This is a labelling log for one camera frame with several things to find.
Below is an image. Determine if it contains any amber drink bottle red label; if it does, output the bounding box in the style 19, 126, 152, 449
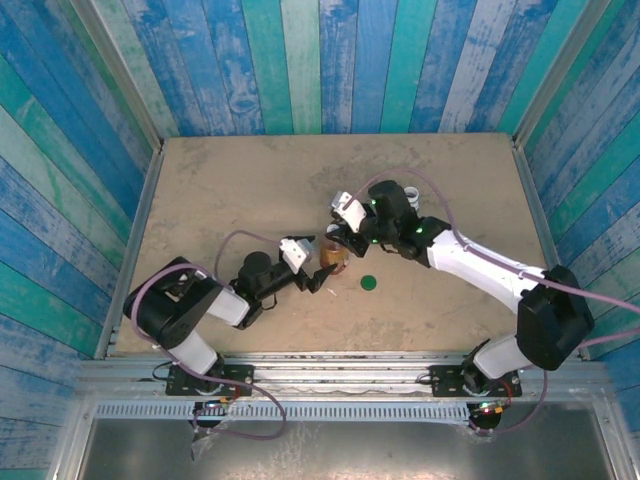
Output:
319, 232, 351, 275

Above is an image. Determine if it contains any small lit circuit board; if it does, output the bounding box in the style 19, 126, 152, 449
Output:
469, 398, 507, 417
192, 397, 236, 419

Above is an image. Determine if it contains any grey metal sheet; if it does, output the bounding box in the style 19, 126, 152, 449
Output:
74, 417, 619, 480

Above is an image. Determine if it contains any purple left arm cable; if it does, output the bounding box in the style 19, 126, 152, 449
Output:
130, 229, 289, 441

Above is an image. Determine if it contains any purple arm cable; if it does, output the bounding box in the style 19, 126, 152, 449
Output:
343, 168, 640, 437
130, 229, 289, 441

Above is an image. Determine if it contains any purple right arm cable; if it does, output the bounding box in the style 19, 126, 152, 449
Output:
343, 168, 640, 437

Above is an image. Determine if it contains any aluminium front frame rail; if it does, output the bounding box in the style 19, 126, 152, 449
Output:
74, 351, 609, 401

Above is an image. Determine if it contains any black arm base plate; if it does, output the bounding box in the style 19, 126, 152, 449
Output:
167, 363, 255, 399
429, 364, 522, 399

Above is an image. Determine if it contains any aluminium table side rail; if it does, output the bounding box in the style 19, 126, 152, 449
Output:
93, 147, 166, 360
510, 134, 592, 362

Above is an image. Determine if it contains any slotted grey cable duct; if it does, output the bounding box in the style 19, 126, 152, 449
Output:
92, 402, 474, 427

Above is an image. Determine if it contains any aluminium corner post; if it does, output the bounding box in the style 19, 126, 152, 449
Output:
69, 0, 165, 151
513, 0, 619, 146

